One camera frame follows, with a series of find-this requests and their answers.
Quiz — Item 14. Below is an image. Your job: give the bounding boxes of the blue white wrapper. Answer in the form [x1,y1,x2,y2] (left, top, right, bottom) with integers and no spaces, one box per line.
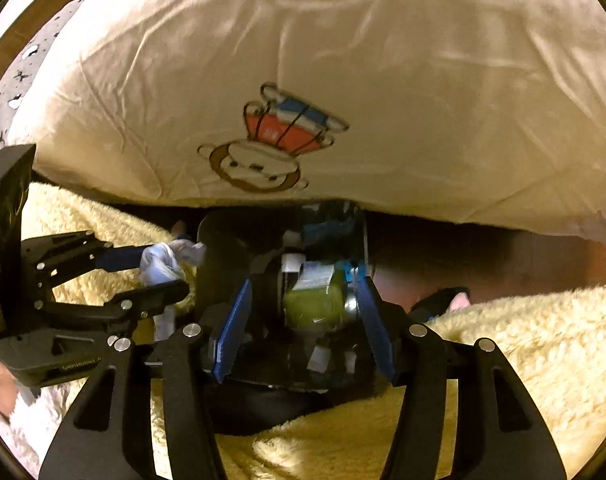
[140,238,207,341]

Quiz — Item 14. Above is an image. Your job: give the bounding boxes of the dark green box carton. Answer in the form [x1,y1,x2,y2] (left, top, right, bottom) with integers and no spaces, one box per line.
[281,261,359,332]

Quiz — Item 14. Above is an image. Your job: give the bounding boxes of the grey patterned pillow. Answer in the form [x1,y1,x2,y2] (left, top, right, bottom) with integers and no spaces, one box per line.
[0,0,84,148]

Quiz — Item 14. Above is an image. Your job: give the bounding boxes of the cream cartoon print blanket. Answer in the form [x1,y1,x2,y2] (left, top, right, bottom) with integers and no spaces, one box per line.
[0,0,606,243]

